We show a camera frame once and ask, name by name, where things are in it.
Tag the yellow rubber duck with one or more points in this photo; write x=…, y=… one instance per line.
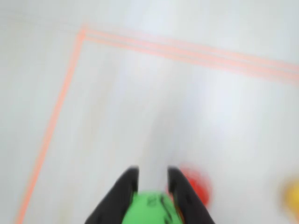
x=292, y=197

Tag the red rubber duck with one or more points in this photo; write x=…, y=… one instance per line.
x=201, y=189

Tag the orange tape strip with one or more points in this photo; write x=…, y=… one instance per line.
x=187, y=54
x=58, y=105

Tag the green rubber duck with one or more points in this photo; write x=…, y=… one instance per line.
x=144, y=210

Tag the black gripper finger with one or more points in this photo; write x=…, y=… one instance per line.
x=187, y=200
x=114, y=198

